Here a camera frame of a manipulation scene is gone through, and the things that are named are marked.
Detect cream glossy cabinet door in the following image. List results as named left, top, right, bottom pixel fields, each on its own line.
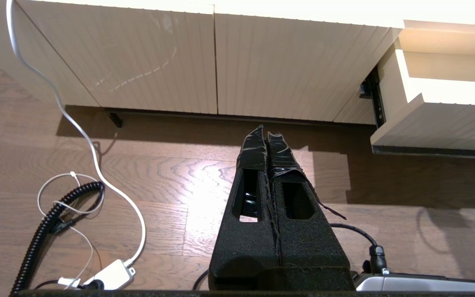
left=17, top=1, right=218, bottom=115

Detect white power adapter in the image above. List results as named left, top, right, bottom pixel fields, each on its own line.
left=83, top=259, right=136, bottom=290

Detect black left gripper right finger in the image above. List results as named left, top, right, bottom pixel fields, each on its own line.
left=267, top=132, right=351, bottom=269

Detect thick white power cable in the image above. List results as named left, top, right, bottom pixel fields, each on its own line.
left=6, top=0, right=146, bottom=266

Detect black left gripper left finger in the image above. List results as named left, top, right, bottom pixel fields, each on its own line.
left=208, top=124, right=282, bottom=290

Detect thin white cable loop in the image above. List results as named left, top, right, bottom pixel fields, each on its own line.
left=38, top=172, right=106, bottom=289

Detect cream ribbed cabinet door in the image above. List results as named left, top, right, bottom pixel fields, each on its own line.
left=214, top=14, right=404, bottom=123

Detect black spiral cable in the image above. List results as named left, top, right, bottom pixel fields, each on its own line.
left=11, top=181, right=105, bottom=294

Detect white low cabinet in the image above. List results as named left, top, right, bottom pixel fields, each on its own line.
left=0, top=0, right=475, bottom=124

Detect cream drawer with black handle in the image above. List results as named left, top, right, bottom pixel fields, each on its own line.
left=370, top=20, right=475, bottom=158

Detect black drawer slide rail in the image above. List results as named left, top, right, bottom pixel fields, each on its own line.
left=360, top=66, right=386, bottom=128

